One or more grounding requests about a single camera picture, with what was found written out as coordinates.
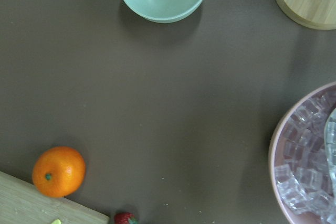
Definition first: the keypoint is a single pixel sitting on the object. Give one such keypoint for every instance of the pink ice bowl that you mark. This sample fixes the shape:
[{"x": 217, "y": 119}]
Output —
[{"x": 298, "y": 163}]

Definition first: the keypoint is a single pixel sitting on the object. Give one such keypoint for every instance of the yellow plastic knife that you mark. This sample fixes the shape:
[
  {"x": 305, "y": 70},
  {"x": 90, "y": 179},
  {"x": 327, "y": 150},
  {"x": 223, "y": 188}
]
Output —
[{"x": 57, "y": 221}]

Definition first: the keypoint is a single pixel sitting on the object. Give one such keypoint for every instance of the wooden cutting board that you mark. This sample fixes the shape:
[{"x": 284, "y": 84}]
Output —
[{"x": 22, "y": 203}]

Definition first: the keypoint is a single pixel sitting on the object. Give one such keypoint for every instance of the orange fruit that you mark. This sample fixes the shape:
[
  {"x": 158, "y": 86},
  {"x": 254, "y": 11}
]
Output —
[{"x": 59, "y": 172}]

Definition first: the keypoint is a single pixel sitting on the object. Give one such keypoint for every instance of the red strawberry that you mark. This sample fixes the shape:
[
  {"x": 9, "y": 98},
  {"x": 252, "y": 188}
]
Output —
[{"x": 125, "y": 218}]

